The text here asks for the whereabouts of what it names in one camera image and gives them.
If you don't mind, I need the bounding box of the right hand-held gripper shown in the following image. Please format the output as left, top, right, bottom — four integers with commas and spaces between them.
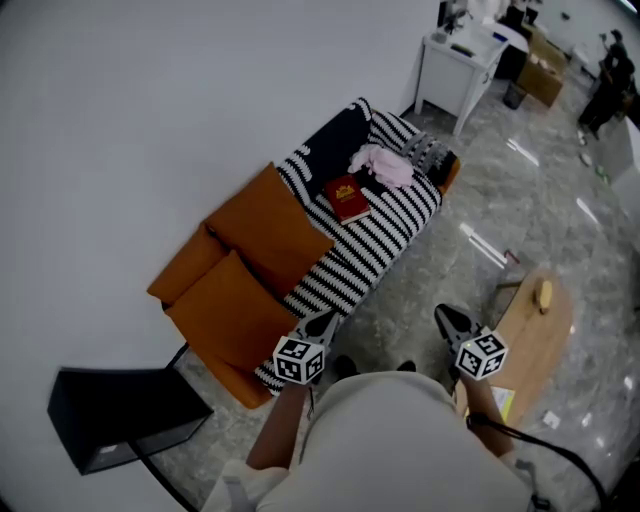
434, 303, 510, 382

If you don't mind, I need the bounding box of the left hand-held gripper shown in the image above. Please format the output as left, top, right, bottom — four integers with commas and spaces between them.
272, 310, 342, 386

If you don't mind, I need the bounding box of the orange sofa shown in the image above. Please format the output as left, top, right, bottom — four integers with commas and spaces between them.
146, 97, 461, 411

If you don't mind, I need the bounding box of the red book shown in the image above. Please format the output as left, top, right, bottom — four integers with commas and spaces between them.
323, 174, 372, 225

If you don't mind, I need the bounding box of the person's right forearm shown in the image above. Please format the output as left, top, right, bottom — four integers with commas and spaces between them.
459, 374, 516, 459

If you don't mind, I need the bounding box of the person's left forearm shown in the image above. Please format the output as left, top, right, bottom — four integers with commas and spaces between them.
247, 382, 311, 471

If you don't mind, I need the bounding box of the wooden coffee table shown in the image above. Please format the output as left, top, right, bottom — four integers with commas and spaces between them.
457, 268, 575, 427

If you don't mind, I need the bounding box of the black white striped blanket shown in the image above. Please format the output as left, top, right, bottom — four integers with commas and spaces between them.
254, 97, 444, 396

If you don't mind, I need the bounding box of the yellow sponge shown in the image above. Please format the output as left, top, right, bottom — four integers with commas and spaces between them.
533, 279, 554, 315

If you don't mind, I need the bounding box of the orange cushion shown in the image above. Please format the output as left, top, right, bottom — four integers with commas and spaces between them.
163, 248, 300, 372
205, 161, 335, 297

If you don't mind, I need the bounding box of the yellow paper sheet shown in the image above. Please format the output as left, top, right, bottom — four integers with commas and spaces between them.
492, 386, 516, 424

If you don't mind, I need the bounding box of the person's white shirt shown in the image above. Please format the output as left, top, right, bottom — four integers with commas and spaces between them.
199, 372, 536, 512

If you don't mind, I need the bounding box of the pink cloth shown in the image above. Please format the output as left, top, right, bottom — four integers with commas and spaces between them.
348, 143, 416, 189

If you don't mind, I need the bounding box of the grey patterned pillow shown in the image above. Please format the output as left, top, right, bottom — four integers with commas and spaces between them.
402, 132, 461, 189

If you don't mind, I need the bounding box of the black box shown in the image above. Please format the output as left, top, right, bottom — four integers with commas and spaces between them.
47, 367, 215, 476

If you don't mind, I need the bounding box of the black waste bin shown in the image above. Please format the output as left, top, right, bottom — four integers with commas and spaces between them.
502, 80, 529, 110

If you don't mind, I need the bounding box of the white platform block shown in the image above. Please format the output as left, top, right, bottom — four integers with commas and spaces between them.
602, 119, 640, 201

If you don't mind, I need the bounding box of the white side cabinet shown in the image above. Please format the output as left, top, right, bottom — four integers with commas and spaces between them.
413, 22, 511, 137

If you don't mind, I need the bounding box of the cardboard box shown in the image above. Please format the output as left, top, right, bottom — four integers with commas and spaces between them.
517, 29, 569, 108

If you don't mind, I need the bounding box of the small potted plant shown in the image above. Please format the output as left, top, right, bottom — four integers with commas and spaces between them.
432, 7, 464, 44

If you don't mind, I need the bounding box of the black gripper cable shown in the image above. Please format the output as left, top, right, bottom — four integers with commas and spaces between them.
467, 412, 609, 512

